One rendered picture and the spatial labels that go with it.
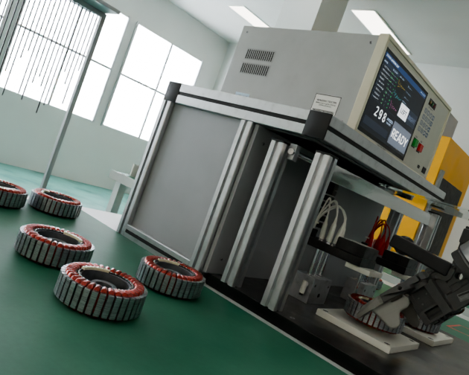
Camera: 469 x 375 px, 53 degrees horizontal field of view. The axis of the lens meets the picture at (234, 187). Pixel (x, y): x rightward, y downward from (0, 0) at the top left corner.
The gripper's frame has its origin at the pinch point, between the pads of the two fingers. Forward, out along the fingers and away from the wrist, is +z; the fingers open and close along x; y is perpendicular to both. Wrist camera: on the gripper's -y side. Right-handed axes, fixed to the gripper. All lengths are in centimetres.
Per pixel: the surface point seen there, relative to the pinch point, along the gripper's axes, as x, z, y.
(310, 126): -21.9, -15.4, -26.6
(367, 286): 22.1, 5.6, -10.1
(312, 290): -3.3, 7.2, -8.9
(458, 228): 532, 43, -140
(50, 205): -37, 37, -45
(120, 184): 75, 122, -148
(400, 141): 13.2, -21.8, -30.9
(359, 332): -7.5, 0.9, 3.3
